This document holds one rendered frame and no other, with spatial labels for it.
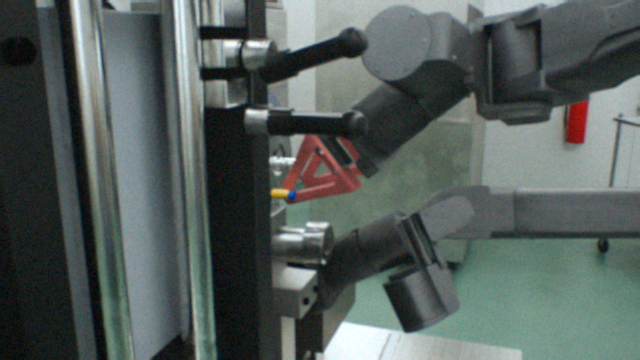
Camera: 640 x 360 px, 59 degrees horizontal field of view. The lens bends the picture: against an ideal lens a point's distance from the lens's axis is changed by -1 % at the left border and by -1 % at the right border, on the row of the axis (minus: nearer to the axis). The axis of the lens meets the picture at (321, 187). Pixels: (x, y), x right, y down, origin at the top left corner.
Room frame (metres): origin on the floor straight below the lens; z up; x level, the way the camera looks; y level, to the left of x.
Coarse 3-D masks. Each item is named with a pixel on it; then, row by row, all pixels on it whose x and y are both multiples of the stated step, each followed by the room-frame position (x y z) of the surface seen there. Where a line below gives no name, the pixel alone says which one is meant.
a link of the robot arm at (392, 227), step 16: (368, 224) 0.60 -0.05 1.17; (384, 224) 0.58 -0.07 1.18; (400, 224) 0.58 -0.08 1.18; (368, 240) 0.58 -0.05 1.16; (384, 240) 0.57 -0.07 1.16; (400, 240) 0.57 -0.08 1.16; (416, 240) 0.58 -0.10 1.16; (368, 256) 0.58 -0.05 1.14; (384, 256) 0.57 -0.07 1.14; (400, 256) 0.57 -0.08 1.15; (416, 256) 0.57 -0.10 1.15; (400, 272) 0.57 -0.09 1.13
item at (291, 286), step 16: (272, 208) 0.55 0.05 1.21; (272, 224) 0.53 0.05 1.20; (272, 240) 0.52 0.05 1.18; (288, 240) 0.52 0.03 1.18; (272, 256) 0.52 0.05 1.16; (288, 256) 0.52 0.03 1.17; (288, 272) 0.55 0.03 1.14; (304, 272) 0.55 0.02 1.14; (288, 288) 0.51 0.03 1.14; (304, 288) 0.51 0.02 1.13; (288, 304) 0.51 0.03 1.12; (304, 304) 0.51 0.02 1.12; (288, 320) 0.53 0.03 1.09; (288, 336) 0.53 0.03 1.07; (288, 352) 0.53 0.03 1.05
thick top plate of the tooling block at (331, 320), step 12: (348, 288) 0.78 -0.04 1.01; (336, 300) 0.72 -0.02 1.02; (348, 300) 0.78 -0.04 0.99; (324, 312) 0.67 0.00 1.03; (336, 312) 0.72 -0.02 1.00; (348, 312) 0.78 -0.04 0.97; (300, 324) 0.67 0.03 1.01; (312, 324) 0.67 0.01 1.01; (324, 324) 0.67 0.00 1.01; (336, 324) 0.72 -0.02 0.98; (300, 336) 0.68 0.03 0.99; (312, 336) 0.67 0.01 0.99; (324, 336) 0.67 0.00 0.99; (300, 348) 0.68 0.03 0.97; (312, 348) 0.67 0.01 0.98; (324, 348) 0.67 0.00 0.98
